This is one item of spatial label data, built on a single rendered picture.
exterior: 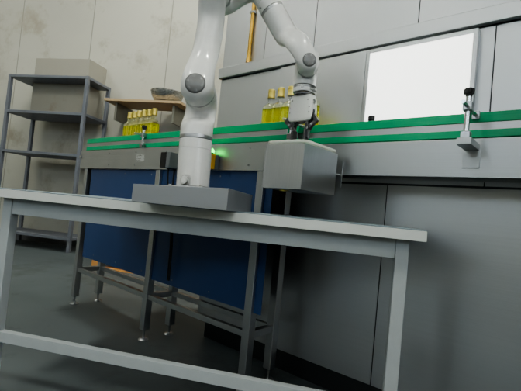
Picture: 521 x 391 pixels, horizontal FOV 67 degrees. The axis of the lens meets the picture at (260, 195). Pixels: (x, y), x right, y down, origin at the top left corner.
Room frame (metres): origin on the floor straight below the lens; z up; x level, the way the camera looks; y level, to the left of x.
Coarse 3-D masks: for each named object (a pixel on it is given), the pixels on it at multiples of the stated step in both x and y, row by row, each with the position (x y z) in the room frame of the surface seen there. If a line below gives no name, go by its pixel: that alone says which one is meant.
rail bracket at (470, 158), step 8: (472, 88) 1.13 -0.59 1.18; (464, 104) 1.10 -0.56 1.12; (472, 104) 1.13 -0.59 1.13; (464, 112) 1.14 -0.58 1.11; (472, 112) 1.18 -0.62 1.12; (480, 112) 1.21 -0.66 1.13; (464, 120) 1.14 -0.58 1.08; (464, 128) 1.14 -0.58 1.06; (464, 136) 1.13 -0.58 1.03; (464, 144) 1.13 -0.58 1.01; (472, 144) 1.13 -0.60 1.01; (464, 152) 1.22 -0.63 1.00; (472, 152) 1.20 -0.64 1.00; (480, 152) 1.19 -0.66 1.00; (464, 160) 1.22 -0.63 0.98; (472, 160) 1.20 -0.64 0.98
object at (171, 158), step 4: (164, 152) 1.96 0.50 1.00; (168, 152) 1.94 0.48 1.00; (172, 152) 1.94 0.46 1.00; (160, 156) 1.98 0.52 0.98; (164, 156) 1.96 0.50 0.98; (168, 156) 1.93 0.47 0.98; (172, 156) 1.94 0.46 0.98; (176, 156) 1.96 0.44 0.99; (160, 160) 1.97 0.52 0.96; (164, 160) 1.95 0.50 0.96; (168, 160) 1.93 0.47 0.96; (172, 160) 1.94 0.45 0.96; (176, 160) 1.96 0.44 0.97; (160, 164) 1.97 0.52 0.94; (164, 164) 1.95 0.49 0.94; (168, 164) 1.93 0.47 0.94; (172, 164) 1.94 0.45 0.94; (176, 164) 1.96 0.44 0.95; (168, 168) 1.96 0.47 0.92; (172, 168) 1.97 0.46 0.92; (176, 168) 1.96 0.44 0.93
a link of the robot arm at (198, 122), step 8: (216, 96) 1.47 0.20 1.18; (216, 104) 1.50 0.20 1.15; (192, 112) 1.46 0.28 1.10; (200, 112) 1.46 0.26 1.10; (208, 112) 1.47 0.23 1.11; (184, 120) 1.42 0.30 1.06; (192, 120) 1.38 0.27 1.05; (200, 120) 1.39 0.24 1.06; (208, 120) 1.43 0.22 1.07; (184, 128) 1.38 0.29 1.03; (192, 128) 1.37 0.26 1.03; (200, 128) 1.38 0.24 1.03; (208, 128) 1.39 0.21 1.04; (184, 136) 1.38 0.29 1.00; (192, 136) 1.37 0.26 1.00; (200, 136) 1.38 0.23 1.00; (208, 136) 1.39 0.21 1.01
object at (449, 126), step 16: (496, 112) 1.19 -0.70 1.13; (512, 112) 1.16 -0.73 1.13; (320, 128) 1.60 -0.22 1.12; (336, 128) 1.55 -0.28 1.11; (352, 128) 1.50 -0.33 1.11; (368, 128) 1.46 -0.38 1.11; (384, 128) 1.42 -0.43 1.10; (400, 128) 1.38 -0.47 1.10; (416, 128) 1.34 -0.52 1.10; (432, 128) 1.31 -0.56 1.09; (448, 128) 1.28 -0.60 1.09; (480, 128) 1.22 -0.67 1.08; (496, 128) 1.19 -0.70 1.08; (512, 128) 1.16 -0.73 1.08
